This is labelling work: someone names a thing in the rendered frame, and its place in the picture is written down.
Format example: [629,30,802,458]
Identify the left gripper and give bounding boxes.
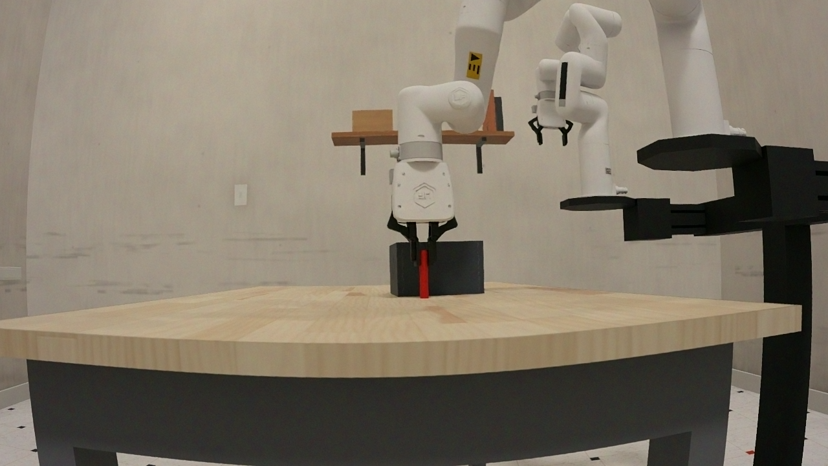
[387,158,458,267]

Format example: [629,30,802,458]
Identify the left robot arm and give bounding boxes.
[390,0,746,162]

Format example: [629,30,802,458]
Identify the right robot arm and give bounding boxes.
[534,3,627,197]

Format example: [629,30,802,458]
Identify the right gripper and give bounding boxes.
[528,98,573,146]

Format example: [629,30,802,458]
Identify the red peg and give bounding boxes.
[419,250,429,298]

